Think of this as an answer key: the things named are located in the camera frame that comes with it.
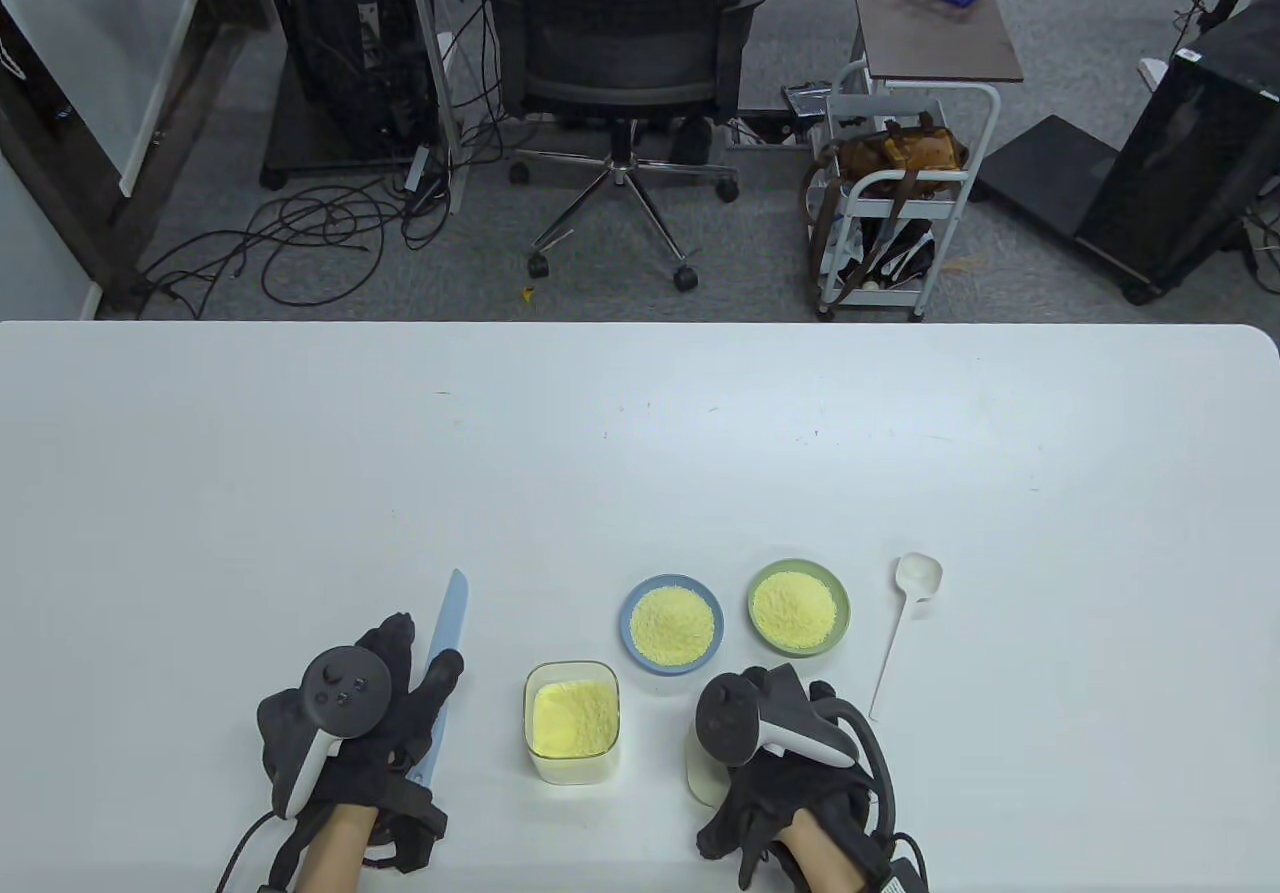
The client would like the person's right hand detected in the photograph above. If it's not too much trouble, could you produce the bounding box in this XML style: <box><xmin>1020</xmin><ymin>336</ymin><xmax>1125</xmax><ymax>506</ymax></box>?
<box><xmin>697</xmin><ymin>745</ymin><xmax>891</xmax><ymax>889</ymax></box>

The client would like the person's right forearm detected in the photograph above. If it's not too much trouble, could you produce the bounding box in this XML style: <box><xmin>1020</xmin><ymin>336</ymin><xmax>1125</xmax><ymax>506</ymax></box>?
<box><xmin>780</xmin><ymin>815</ymin><xmax>867</xmax><ymax>893</ymax></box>

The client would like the white plastic coffee spoon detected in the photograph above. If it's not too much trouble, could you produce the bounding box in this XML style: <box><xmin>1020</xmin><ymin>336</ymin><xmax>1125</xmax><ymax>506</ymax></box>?
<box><xmin>868</xmin><ymin>553</ymin><xmax>944</xmax><ymax>722</ymax></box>

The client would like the black mesh office chair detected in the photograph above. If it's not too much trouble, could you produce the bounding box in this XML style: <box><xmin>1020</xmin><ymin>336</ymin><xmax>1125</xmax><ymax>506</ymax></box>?
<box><xmin>472</xmin><ymin>0</ymin><xmax>776</xmax><ymax>294</ymax></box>

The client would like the brown side table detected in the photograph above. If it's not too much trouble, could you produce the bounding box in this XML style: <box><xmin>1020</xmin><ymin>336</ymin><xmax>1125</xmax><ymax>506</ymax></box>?
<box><xmin>850</xmin><ymin>0</ymin><xmax>1025</xmax><ymax>84</ymax></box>

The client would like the green round dish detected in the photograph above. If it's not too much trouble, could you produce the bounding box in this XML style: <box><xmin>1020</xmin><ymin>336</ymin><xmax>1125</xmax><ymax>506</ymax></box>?
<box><xmin>747</xmin><ymin>558</ymin><xmax>852</xmax><ymax>656</ymax></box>

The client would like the dark wooden desk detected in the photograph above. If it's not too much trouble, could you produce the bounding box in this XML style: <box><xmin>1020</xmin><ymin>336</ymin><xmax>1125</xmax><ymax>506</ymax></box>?
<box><xmin>0</xmin><ymin>0</ymin><xmax>271</xmax><ymax>319</ymax></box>

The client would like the black computer tower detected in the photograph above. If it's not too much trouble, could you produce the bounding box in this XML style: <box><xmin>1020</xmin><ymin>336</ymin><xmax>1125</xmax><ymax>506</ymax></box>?
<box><xmin>1075</xmin><ymin>0</ymin><xmax>1280</xmax><ymax>296</ymax></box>
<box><xmin>268</xmin><ymin>0</ymin><xmax>441</xmax><ymax>144</ymax></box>

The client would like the white rolling cart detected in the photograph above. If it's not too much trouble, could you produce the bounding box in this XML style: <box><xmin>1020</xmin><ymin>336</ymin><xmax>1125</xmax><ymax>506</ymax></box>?
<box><xmin>815</xmin><ymin>61</ymin><xmax>1001</xmax><ymax>322</ymax></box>

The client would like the black flat floor platform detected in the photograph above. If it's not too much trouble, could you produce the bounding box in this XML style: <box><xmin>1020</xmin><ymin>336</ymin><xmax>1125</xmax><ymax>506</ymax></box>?
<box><xmin>975</xmin><ymin>115</ymin><xmax>1166</xmax><ymax>306</ymax></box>

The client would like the blue round dish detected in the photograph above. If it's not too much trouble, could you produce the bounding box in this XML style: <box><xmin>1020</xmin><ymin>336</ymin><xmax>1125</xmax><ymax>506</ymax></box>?
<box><xmin>618</xmin><ymin>574</ymin><xmax>725</xmax><ymax>676</ymax></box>

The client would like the light blue plastic knife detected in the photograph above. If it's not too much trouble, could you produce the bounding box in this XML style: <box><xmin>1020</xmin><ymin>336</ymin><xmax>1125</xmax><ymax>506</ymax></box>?
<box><xmin>405</xmin><ymin>569</ymin><xmax>470</xmax><ymax>786</ymax></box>

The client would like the yellow chicken bouillon pile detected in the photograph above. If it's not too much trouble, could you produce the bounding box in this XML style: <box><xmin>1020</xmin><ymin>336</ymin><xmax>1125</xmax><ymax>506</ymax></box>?
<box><xmin>630</xmin><ymin>585</ymin><xmax>717</xmax><ymax>664</ymax></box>
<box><xmin>752</xmin><ymin>571</ymin><xmax>838</xmax><ymax>648</ymax></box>

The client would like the person's left forearm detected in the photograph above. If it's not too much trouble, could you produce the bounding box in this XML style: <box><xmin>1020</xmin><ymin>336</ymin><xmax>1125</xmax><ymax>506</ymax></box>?
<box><xmin>295</xmin><ymin>805</ymin><xmax>379</xmax><ymax>893</ymax></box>

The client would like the black floor cable tangle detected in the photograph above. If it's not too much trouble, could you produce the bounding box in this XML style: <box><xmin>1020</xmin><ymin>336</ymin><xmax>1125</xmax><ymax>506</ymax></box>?
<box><xmin>135</xmin><ymin>168</ymin><xmax>456</xmax><ymax>319</ymax></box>

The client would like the white metal desk leg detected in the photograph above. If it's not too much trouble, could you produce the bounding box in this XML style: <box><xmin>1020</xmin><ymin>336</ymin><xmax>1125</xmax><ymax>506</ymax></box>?
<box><xmin>400</xmin><ymin>0</ymin><xmax>471</xmax><ymax>216</ymax></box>

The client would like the person's left hand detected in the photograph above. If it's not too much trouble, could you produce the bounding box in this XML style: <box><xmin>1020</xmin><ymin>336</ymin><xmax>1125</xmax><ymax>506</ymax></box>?
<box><xmin>258</xmin><ymin>613</ymin><xmax>465</xmax><ymax>819</ymax></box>

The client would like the brown leather bag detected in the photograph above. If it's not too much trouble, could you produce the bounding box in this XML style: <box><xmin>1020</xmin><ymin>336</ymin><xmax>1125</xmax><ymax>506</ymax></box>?
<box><xmin>833</xmin><ymin>113</ymin><xmax>971</xmax><ymax>199</ymax></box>

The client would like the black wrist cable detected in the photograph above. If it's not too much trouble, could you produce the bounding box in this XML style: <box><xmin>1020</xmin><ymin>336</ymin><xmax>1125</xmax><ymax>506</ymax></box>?
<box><xmin>214</xmin><ymin>810</ymin><xmax>283</xmax><ymax>893</ymax></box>

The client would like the grey white handheld controller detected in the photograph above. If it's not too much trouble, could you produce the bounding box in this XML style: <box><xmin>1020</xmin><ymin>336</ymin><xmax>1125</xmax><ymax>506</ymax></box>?
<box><xmin>262</xmin><ymin>645</ymin><xmax>393</xmax><ymax>822</ymax></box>
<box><xmin>695</xmin><ymin>663</ymin><xmax>897</xmax><ymax>839</ymax></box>

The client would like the black and white bag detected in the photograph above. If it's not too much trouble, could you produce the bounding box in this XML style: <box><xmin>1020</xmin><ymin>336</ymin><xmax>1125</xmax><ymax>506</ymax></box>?
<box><xmin>835</xmin><ymin>218</ymin><xmax>938</xmax><ymax>292</ymax></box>

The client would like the glass chicken bouillon jar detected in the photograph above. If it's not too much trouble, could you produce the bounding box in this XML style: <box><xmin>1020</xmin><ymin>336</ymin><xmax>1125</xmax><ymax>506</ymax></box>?
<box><xmin>524</xmin><ymin>661</ymin><xmax>622</xmax><ymax>787</ymax></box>

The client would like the cream jar lid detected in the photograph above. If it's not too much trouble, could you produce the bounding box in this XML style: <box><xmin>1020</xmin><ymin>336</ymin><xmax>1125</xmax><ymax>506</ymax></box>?
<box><xmin>685</xmin><ymin>723</ymin><xmax>733</xmax><ymax>807</ymax></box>

